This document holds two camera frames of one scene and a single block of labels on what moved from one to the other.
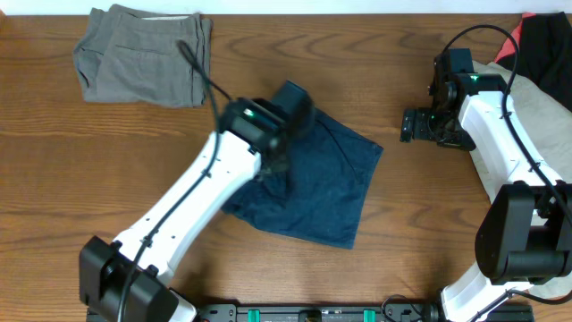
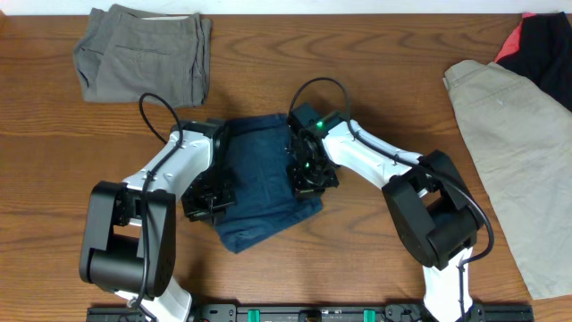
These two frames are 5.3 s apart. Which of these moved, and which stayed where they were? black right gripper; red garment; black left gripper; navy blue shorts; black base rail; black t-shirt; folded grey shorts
Moved: navy blue shorts; black right gripper; black left gripper
Stayed: red garment; folded grey shorts; black base rail; black t-shirt
